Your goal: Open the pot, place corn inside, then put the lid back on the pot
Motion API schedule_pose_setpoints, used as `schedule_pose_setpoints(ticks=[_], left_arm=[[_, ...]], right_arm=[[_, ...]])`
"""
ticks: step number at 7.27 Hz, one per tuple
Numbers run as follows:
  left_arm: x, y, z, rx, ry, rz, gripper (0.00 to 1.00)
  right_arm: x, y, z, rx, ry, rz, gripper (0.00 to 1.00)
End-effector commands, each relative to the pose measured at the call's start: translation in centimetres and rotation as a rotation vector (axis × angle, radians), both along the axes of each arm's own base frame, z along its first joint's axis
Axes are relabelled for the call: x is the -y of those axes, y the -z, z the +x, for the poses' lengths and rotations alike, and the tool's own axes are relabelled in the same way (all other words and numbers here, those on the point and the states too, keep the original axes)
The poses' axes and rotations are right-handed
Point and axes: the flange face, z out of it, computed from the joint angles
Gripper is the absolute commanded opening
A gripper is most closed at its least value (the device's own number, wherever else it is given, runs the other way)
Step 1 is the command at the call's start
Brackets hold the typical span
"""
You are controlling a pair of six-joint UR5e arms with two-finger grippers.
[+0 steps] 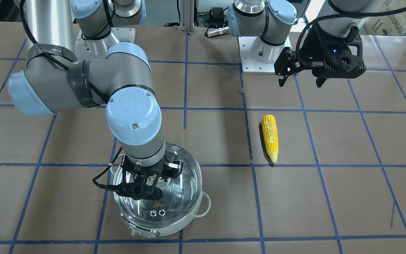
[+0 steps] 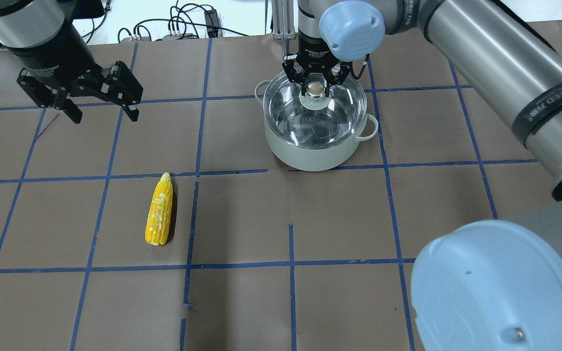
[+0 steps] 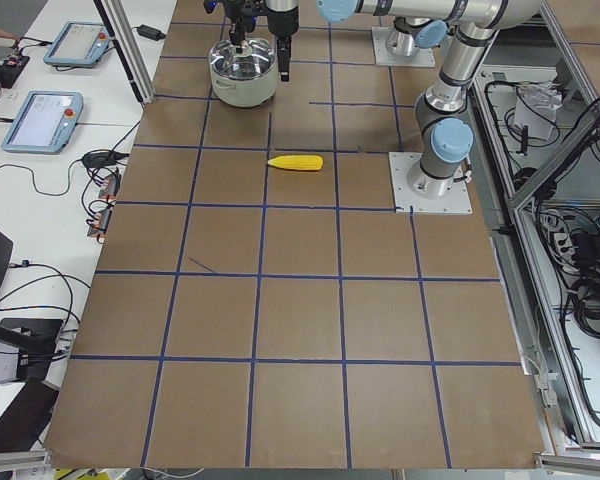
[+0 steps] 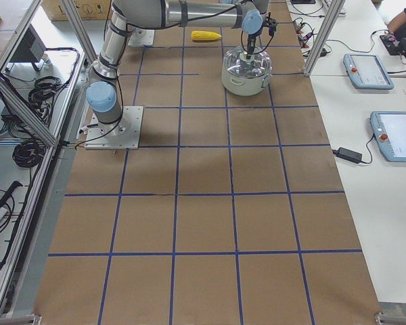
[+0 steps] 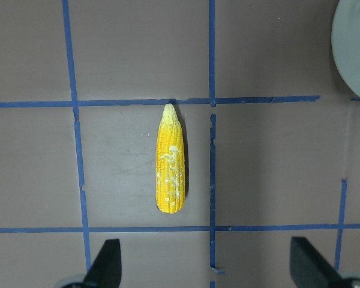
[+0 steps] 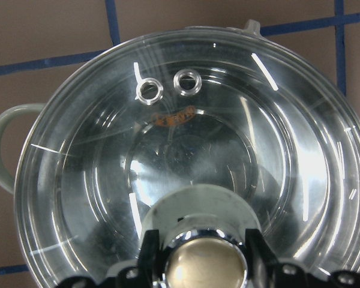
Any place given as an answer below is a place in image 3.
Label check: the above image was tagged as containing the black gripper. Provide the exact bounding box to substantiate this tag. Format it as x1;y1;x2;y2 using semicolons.
223;0;254;51
265;0;299;82

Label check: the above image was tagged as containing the aluminium frame post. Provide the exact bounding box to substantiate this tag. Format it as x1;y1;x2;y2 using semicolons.
93;0;155;105

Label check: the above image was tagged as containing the glass pot lid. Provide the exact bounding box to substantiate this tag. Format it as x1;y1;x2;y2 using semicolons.
209;38;277;81

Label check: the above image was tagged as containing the black power adapter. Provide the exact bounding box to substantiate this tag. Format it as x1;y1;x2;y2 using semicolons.
137;24;166;41

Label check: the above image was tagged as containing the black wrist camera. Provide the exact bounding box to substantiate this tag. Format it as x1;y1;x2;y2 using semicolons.
245;0;267;21

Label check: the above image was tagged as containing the brown paper table mat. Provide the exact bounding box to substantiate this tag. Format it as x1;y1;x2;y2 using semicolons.
45;1;543;469

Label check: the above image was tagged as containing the yellow corn cob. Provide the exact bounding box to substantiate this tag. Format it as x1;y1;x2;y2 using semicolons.
267;154;324;172

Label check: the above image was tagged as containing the pale green cooking pot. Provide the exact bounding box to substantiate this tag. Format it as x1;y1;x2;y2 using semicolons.
210;63;279;108

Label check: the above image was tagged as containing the teach pendant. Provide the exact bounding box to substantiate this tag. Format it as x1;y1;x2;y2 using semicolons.
1;91;84;154
43;21;110;68

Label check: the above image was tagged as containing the upper teach pendant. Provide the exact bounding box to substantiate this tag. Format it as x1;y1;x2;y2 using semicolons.
43;21;110;68

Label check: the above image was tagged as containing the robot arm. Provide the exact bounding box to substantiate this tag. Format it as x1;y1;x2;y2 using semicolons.
316;0;542;199
221;1;447;59

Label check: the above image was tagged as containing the lower teach pendant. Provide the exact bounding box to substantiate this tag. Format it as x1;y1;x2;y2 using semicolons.
1;91;84;154

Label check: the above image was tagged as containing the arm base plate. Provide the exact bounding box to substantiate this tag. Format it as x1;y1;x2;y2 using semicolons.
388;152;473;215
371;27;435;68

